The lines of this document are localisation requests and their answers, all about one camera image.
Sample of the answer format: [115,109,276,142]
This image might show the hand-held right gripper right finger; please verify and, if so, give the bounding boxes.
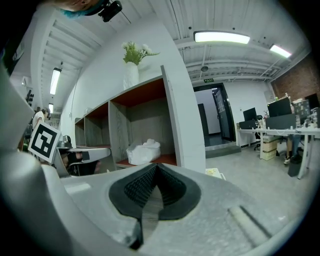
[142,162,301,256]

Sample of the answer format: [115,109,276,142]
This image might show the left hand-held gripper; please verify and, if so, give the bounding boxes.
[27,122,112,177]

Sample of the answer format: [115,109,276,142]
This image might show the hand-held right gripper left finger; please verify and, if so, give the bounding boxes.
[59,162,159,251]

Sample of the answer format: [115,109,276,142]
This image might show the white paper tissue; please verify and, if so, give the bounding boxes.
[126,138,162,166]

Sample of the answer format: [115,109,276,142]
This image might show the grey wooden shelf desk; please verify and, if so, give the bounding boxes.
[74,65,186,241]

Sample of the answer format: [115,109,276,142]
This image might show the wooden shelf unit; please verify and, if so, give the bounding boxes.
[74,65,186,173]

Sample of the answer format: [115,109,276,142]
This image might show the long white office desk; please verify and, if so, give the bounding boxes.
[236,126,320,180]

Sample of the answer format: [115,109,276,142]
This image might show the small black computer monitor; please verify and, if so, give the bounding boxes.
[242,107,258,122]

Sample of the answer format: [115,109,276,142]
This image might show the black desk partition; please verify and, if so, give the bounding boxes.
[264,113,297,130]

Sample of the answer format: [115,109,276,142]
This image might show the large black computer monitor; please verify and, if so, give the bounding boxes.
[267,97,293,118]

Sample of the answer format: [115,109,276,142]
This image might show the white rolling cabinet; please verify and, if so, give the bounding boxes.
[205,167,227,181]

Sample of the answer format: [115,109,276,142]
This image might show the grey doorway ramp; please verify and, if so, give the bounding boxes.
[204,143,242,159]

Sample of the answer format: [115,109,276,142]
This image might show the stacked cardboard boxes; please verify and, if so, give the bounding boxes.
[262,139,278,161]

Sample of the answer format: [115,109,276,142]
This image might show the long ceiling light panel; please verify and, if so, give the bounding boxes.
[49,67,62,96]
[269,43,293,59]
[193,30,251,45]

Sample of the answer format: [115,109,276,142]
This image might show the black office chair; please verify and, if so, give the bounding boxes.
[253,114,265,151]

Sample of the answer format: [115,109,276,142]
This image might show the black waste bin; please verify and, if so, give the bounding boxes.
[287,162,301,178]

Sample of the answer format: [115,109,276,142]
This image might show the tall white vase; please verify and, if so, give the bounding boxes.
[122,61,140,91]

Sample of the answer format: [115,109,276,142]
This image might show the white artificial flower bouquet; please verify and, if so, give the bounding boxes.
[121,41,161,66]

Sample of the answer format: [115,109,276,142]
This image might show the black door frame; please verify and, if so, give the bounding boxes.
[193,82,237,147]

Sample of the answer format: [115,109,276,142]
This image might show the black head-mounted camera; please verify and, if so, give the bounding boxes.
[97,0,123,23]

